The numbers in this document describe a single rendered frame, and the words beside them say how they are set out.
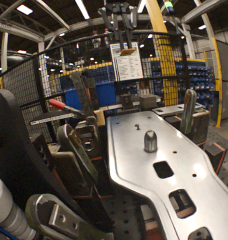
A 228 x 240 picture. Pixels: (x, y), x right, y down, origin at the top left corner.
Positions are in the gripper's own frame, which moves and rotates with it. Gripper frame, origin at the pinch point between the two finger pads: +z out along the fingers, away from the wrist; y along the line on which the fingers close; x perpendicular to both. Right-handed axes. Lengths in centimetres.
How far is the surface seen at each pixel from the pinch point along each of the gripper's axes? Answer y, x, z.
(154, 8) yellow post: 47, 57, -55
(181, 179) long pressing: 2.3, -24.6, 28.7
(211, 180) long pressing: 7.1, -27.9, 28.7
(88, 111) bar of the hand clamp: -14.0, -1.7, 19.6
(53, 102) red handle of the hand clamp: -24.6, -0.9, 14.9
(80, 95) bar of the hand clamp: -15.2, -1.8, 14.7
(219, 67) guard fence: 225, 130, -6
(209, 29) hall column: 595, 405, -267
